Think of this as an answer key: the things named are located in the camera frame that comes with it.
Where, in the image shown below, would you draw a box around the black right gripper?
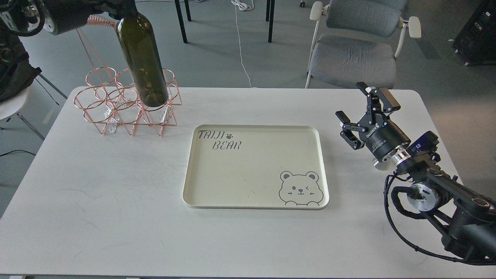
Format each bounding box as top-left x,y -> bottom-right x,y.
335,82 -> 411,170

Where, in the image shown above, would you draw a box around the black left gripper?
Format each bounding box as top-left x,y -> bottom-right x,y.
43,0 -> 137,35

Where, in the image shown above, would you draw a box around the dark green wine bottle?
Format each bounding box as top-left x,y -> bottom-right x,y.
117,11 -> 169,107

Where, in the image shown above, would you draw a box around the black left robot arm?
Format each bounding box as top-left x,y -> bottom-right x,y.
1,0 -> 149,79

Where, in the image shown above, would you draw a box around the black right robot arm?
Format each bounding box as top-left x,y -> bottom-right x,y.
336,82 -> 496,265

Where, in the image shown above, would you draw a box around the white chair with black coat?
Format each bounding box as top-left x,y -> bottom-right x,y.
0,33 -> 68,140

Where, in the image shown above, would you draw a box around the grey office chair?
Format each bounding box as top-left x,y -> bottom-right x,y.
305,0 -> 422,90

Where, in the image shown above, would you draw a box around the cream bear tray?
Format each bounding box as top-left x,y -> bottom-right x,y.
183,125 -> 330,210

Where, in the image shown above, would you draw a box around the black table legs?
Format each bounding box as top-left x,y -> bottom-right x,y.
174,0 -> 275,44

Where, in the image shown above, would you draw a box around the black cabinet right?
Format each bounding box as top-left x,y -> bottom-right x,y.
452,0 -> 496,66

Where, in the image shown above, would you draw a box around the copper wire bottle rack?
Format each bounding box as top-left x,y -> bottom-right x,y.
73,15 -> 182,136

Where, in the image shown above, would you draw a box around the white floor cable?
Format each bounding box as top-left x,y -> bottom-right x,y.
231,0 -> 255,88

